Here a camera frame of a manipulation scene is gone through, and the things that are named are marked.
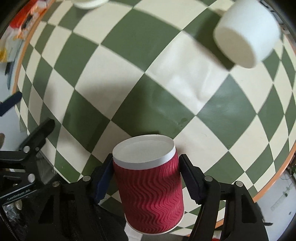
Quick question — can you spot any red ripple paper cup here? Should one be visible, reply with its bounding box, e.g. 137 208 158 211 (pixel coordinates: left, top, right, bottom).
112 135 185 235

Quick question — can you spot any white bowl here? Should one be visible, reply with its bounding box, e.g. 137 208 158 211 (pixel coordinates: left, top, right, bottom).
71 0 109 9

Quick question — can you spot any white paper cup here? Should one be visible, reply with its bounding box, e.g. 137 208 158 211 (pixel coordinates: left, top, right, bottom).
213 1 281 68

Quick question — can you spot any orange snack packet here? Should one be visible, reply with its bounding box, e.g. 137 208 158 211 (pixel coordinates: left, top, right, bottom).
9 0 53 40

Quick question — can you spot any green checkered tablecloth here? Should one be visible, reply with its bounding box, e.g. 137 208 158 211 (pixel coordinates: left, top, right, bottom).
11 0 296 237

